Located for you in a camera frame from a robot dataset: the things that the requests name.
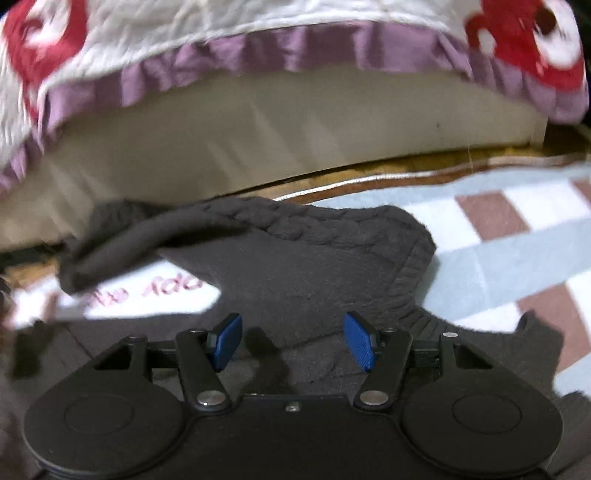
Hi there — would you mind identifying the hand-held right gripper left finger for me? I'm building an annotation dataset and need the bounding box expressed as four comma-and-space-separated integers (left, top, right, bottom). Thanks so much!
93, 313, 243, 411

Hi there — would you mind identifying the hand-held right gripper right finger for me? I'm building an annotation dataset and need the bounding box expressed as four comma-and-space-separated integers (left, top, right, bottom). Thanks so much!
343, 311, 494, 411

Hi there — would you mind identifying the dark grey knit sweater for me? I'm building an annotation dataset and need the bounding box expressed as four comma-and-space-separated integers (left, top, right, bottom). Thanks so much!
0, 196, 591, 480

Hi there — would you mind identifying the checked pink blue mat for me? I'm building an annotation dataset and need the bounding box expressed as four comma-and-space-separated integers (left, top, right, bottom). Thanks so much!
309, 164, 591, 398

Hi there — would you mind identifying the white quilt purple ruffle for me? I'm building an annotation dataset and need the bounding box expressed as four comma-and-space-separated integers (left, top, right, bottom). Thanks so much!
0, 0, 589, 199

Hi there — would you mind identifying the beige bed frame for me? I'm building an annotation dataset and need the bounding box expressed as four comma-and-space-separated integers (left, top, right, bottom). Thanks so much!
0, 65, 550, 252

